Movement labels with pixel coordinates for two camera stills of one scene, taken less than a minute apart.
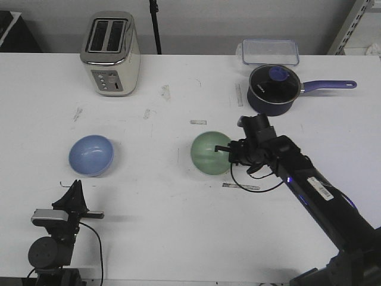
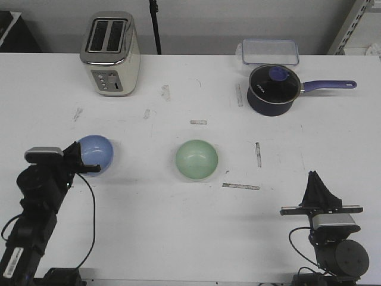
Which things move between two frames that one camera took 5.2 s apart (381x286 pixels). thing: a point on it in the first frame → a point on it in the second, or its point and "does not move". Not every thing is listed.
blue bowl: x=91 y=155 does not move
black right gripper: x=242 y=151 → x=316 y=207
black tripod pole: x=153 y=11 does not move
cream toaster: x=110 y=50 does not move
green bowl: x=203 y=155 → x=196 y=159
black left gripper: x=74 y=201 → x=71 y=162
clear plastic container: x=269 y=52 does not move
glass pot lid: x=274 y=83 does not move
